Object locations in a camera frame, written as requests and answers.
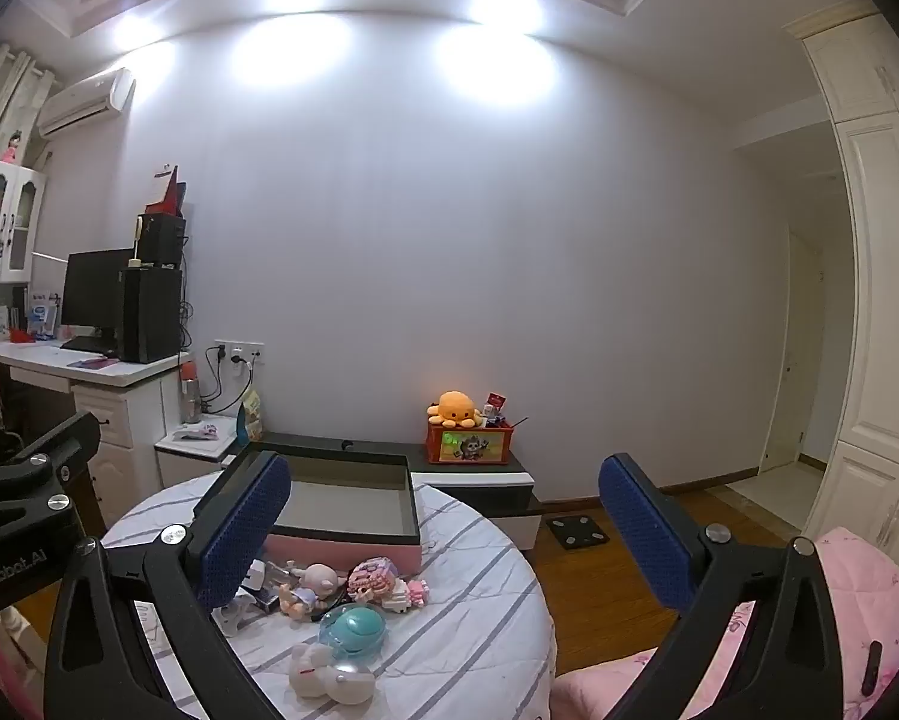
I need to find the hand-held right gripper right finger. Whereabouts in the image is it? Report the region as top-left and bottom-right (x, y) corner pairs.
(598, 453), (863, 720)

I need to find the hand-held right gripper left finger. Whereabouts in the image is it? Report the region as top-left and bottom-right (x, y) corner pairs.
(44, 451), (293, 720)

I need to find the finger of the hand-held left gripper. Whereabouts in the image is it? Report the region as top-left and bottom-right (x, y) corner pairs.
(0, 411), (104, 535)

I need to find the white round toy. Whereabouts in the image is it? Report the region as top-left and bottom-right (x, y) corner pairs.
(213, 592), (286, 638)

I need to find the pink storage box dark rim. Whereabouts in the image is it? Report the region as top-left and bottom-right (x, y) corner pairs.
(247, 442), (424, 577)

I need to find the large pink brick figure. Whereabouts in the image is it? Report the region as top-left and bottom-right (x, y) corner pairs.
(346, 556), (409, 616)

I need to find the teal heart-shaped case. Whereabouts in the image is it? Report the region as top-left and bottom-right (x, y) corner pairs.
(318, 604), (386, 661)

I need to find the white plastic toy figure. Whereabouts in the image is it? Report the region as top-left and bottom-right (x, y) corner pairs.
(288, 641), (376, 706)

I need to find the black bathroom scale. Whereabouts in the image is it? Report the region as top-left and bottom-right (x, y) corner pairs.
(546, 514), (612, 550)

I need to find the white side cabinet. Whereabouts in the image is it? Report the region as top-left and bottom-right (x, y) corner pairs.
(154, 420), (244, 496)

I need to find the white desk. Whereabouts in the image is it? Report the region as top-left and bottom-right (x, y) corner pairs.
(0, 337), (191, 533)

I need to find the yellow blue snack bag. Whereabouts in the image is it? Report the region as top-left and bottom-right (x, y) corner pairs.
(235, 388), (265, 442)

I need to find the blue white box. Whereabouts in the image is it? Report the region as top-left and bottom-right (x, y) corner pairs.
(29, 292), (61, 338)

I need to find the water bottle orange lid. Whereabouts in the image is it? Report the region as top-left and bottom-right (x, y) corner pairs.
(179, 361), (203, 425)

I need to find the low black white cabinet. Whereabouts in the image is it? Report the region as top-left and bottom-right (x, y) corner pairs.
(258, 431), (548, 552)

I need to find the black computer tower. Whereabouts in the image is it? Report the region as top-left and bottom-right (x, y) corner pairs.
(118, 268), (184, 365)

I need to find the black computer monitor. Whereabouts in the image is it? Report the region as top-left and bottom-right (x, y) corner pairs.
(59, 249), (134, 338)

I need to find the orange printed crate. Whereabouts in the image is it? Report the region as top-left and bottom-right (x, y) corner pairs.
(427, 420), (516, 466)

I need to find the orange octopus plush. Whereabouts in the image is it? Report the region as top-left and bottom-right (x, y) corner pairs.
(427, 390), (484, 428)

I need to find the white door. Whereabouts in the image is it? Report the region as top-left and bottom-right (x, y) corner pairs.
(757, 229), (826, 477)

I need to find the pink quilt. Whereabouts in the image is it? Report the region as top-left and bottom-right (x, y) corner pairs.
(555, 526), (899, 720)

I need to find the white glass-door cabinet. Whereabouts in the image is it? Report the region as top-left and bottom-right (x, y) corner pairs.
(0, 159), (47, 286)

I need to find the black speaker box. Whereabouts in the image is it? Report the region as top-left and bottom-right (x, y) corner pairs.
(136, 214), (188, 269)

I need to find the red paper bag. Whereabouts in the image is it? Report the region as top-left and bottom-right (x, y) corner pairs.
(145, 165), (190, 216)

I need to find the white air conditioner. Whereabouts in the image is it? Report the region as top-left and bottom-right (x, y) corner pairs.
(38, 67), (137, 137)

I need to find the black power cable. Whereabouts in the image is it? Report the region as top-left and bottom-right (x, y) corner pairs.
(198, 343), (229, 415)

